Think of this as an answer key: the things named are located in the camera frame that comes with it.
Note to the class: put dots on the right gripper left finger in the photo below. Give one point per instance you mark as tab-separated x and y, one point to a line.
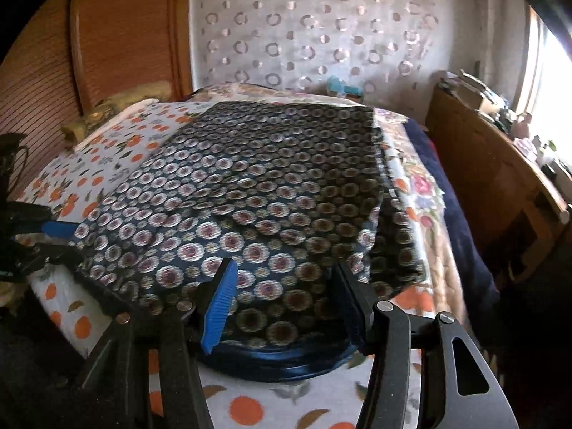
151	362

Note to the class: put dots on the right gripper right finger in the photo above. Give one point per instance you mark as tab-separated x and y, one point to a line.
458	389

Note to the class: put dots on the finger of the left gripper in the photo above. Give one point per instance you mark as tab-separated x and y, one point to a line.
29	260
25	218

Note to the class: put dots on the navy circle-patterned garment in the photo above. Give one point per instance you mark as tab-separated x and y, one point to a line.
286	191

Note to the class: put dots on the white orange-print blanket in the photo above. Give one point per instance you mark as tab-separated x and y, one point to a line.
74	184

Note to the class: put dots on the navy blue bed blanket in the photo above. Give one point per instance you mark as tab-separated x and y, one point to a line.
461	280

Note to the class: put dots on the olive brown folded towel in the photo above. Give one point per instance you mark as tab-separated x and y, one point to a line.
78	130

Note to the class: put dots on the wooden slatted wardrobe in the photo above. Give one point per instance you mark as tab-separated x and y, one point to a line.
72	54

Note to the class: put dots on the pink figurine on sill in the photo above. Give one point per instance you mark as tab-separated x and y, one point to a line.
521	126

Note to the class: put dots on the stack of papers books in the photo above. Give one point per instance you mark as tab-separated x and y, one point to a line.
472	92

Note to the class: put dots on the blue tissue box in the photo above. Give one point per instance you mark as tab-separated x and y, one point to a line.
336	87

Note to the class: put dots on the white circle-patterned curtain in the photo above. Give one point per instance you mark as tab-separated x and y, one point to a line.
391	50

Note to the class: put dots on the bright window with frame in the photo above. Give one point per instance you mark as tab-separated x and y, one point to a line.
546	90

